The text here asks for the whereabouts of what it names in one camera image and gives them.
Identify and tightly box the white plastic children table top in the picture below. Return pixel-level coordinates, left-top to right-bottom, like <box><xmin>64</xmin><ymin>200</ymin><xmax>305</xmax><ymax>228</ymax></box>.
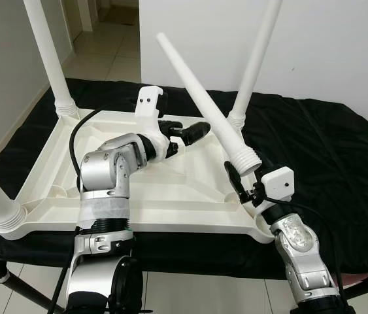
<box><xmin>0</xmin><ymin>108</ymin><xmax>277</xmax><ymax>246</ymax></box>

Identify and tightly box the pink cloth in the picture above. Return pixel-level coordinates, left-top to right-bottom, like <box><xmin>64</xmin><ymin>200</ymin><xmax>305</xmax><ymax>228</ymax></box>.
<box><xmin>337</xmin><ymin>271</ymin><xmax>368</xmax><ymax>288</ymax></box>

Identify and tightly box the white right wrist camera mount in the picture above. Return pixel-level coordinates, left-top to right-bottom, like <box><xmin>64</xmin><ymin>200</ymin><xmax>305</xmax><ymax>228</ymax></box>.
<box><xmin>252</xmin><ymin>167</ymin><xmax>295</xmax><ymax>220</ymax></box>

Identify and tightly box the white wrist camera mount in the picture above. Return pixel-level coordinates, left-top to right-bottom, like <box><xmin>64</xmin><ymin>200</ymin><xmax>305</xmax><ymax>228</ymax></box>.
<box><xmin>252</xmin><ymin>167</ymin><xmax>295</xmax><ymax>220</ymax></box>
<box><xmin>135</xmin><ymin>85</ymin><xmax>179</xmax><ymax>161</ymax></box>

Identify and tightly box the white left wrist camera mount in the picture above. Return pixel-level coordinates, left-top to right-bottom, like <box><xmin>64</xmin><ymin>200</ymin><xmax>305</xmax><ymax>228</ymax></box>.
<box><xmin>135</xmin><ymin>85</ymin><xmax>179</xmax><ymax>161</ymax></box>

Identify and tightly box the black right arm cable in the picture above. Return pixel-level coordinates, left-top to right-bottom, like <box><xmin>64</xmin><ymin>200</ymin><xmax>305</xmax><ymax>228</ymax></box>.
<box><xmin>262</xmin><ymin>196</ymin><xmax>348</xmax><ymax>308</ymax></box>

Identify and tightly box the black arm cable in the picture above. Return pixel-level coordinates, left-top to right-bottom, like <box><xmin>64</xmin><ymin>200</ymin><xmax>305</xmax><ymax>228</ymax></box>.
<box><xmin>262</xmin><ymin>196</ymin><xmax>348</xmax><ymax>308</ymax></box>
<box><xmin>69</xmin><ymin>103</ymin><xmax>139</xmax><ymax>190</ymax></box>

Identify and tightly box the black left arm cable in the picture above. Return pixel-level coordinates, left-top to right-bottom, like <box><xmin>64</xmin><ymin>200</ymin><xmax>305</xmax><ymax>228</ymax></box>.
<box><xmin>69</xmin><ymin>103</ymin><xmax>139</xmax><ymax>190</ymax></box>

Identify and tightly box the white door frame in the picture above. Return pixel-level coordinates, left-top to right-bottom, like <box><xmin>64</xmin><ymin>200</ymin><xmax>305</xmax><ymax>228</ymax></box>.
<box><xmin>78</xmin><ymin>0</ymin><xmax>95</xmax><ymax>32</ymax></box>

